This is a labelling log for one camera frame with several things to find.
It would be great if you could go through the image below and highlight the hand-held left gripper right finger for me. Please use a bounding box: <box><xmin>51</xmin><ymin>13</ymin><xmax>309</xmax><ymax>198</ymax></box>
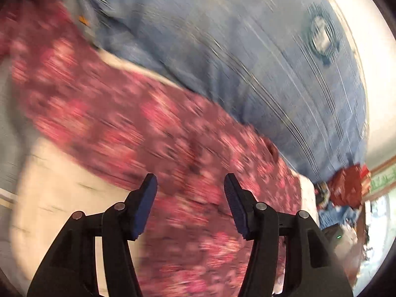
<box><xmin>224</xmin><ymin>173</ymin><xmax>354</xmax><ymax>297</ymax></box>

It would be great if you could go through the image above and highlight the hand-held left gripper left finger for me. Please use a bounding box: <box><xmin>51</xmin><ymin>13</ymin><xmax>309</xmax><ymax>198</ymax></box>
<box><xmin>27</xmin><ymin>173</ymin><xmax>158</xmax><ymax>297</ymax></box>

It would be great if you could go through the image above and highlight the maroon floral garment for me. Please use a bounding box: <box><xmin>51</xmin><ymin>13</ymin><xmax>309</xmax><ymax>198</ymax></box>
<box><xmin>0</xmin><ymin>0</ymin><xmax>302</xmax><ymax>297</ymax></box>

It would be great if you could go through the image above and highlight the cream leaf-print pillow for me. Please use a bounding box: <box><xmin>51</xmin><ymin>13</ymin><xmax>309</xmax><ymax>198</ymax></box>
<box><xmin>9</xmin><ymin>49</ymin><xmax>320</xmax><ymax>297</ymax></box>

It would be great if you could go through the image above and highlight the blue crumpled cloth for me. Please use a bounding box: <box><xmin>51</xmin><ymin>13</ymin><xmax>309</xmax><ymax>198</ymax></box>
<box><xmin>319</xmin><ymin>205</ymin><xmax>361</xmax><ymax>230</ymax></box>

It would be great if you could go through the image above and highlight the red cloth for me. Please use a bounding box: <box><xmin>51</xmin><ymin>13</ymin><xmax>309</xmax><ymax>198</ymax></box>
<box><xmin>327</xmin><ymin>164</ymin><xmax>371</xmax><ymax>208</ymax></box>

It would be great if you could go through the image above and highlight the grey bed sheet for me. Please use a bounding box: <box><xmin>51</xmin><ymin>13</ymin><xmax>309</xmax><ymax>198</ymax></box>
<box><xmin>0</xmin><ymin>56</ymin><xmax>39</xmax><ymax>256</ymax></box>

